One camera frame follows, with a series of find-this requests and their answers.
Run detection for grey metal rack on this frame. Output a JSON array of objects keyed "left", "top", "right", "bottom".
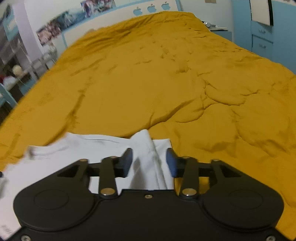
[{"left": 31, "top": 45, "right": 58, "bottom": 78}]

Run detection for anime wall posters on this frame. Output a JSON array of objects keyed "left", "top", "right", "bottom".
[{"left": 36, "top": 0, "right": 116, "bottom": 46}]

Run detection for white blue wall shelf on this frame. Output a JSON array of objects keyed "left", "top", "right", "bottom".
[{"left": 1, "top": 4, "right": 30, "bottom": 72}]

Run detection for white long-sleeve printed shirt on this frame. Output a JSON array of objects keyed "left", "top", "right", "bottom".
[{"left": 1, "top": 130, "right": 174, "bottom": 240}]

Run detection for beige wall switch plate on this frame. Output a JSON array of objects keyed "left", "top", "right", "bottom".
[{"left": 205, "top": 0, "right": 217, "bottom": 4}]

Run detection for round beige lamp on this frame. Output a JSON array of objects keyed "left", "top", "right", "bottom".
[{"left": 12, "top": 65, "right": 23, "bottom": 77}]

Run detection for blue white desk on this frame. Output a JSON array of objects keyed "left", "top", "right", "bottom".
[{"left": 1, "top": 72, "right": 38, "bottom": 123}]

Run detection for white blue bed headboard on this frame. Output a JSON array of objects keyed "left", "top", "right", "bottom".
[{"left": 62, "top": 1, "right": 181, "bottom": 47}]

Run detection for blue desk chair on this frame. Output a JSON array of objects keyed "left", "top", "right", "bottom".
[{"left": 0, "top": 84, "right": 17, "bottom": 108}]

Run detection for blue wardrobe with drawers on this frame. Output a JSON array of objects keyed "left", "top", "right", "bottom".
[{"left": 232, "top": 1, "right": 295, "bottom": 73}]

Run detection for mustard yellow quilt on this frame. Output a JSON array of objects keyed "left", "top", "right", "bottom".
[{"left": 1, "top": 11, "right": 295, "bottom": 240}]

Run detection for white black-edged panel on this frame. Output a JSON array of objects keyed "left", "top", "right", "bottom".
[{"left": 249, "top": 0, "right": 273, "bottom": 26}]

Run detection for blue nightstand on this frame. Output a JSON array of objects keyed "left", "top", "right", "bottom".
[{"left": 202, "top": 21, "right": 232, "bottom": 41}]

